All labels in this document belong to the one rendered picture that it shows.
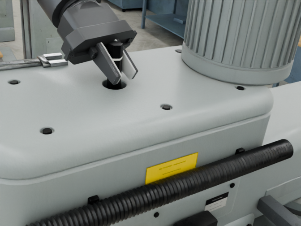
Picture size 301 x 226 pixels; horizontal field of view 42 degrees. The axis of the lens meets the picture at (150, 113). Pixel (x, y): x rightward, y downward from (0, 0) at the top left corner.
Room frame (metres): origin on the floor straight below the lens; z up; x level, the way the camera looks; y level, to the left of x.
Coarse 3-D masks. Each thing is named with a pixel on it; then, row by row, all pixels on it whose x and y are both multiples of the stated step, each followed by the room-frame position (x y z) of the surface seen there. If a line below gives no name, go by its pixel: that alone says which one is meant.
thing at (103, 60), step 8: (96, 48) 0.54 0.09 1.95; (104, 48) 0.53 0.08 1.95; (96, 56) 0.54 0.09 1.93; (104, 56) 0.52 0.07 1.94; (96, 64) 0.53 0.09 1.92; (104, 64) 0.52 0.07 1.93; (112, 64) 0.52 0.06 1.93; (104, 72) 0.52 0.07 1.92; (112, 72) 0.51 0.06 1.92; (112, 80) 0.51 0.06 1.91
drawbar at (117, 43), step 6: (114, 42) 0.54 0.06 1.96; (108, 48) 0.54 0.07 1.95; (114, 48) 0.53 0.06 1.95; (120, 48) 0.53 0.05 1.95; (114, 54) 0.53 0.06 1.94; (120, 54) 0.53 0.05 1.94; (120, 60) 0.54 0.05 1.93; (120, 66) 0.54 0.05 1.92; (120, 72) 0.54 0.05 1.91; (108, 84) 0.53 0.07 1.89; (120, 84) 0.54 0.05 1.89
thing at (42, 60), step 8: (40, 56) 0.60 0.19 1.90; (48, 56) 0.60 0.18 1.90; (56, 56) 0.61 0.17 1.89; (0, 64) 0.55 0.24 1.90; (8, 64) 0.55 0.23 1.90; (16, 64) 0.56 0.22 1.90; (24, 64) 0.56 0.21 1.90; (32, 64) 0.57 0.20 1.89; (40, 64) 0.58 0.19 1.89; (48, 64) 0.57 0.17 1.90; (56, 64) 0.58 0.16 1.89; (64, 64) 0.59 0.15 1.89
